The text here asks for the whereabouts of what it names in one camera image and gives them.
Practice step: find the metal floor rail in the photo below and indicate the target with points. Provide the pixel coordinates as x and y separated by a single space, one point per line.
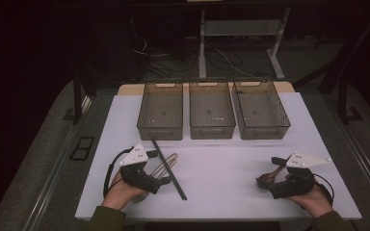
363 157
49 179

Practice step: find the brown wooden spoon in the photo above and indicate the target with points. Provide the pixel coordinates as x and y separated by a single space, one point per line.
266 178

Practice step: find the person's right hand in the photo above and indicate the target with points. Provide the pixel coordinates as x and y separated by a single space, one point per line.
316 202

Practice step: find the person's left hand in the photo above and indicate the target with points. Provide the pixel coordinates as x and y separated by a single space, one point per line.
120 194

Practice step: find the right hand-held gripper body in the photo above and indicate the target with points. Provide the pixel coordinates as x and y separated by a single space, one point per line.
297 183

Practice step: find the brown wooden chopstick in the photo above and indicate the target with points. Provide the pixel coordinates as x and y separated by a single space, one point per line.
167 168
164 163

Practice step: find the translucent brown storage bin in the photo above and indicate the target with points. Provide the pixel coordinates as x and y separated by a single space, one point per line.
160 109
257 109
210 109

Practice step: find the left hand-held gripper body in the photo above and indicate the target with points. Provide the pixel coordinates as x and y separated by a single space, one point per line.
138 178

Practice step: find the white metal table frame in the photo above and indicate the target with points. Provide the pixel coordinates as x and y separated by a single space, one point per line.
241 27

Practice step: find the black metal stand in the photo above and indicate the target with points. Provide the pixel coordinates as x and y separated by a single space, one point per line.
343 96

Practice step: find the black floor socket frame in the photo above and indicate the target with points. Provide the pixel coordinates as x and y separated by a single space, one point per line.
77 154

